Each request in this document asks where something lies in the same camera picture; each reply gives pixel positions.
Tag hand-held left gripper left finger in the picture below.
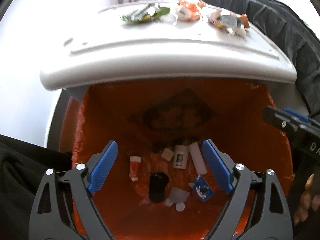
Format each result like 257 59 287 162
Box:
29 141 118 240

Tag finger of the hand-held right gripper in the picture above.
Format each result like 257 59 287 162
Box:
262 106 302 137
284 108 317 125

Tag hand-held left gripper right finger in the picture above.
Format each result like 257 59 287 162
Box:
202 139 293 240

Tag white foam tube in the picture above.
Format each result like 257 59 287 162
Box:
189 142 207 175

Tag blue cardboard box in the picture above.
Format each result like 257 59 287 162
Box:
189 176 214 202

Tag orange white tube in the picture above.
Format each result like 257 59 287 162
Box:
129 156 142 181

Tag beige cylinder container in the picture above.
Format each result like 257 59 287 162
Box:
173 145 189 169

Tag beige foam block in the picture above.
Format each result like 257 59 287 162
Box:
161 148 175 161

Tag black bottle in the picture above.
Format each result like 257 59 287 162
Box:
149 172 169 203

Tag trash bin with orange bag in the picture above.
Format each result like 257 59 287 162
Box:
54 79 300 240

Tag silver foil snack bag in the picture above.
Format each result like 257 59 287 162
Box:
207 10 250 37

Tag orange snack bag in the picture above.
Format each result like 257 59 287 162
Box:
175 0 207 22

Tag green wrapper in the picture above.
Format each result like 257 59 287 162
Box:
120 3 171 25

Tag person's right hand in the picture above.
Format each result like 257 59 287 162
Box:
294 174 320 227

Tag person's dark clothing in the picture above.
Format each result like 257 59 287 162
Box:
0 134 73 240

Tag white bin lid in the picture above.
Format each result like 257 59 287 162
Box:
40 0 298 103

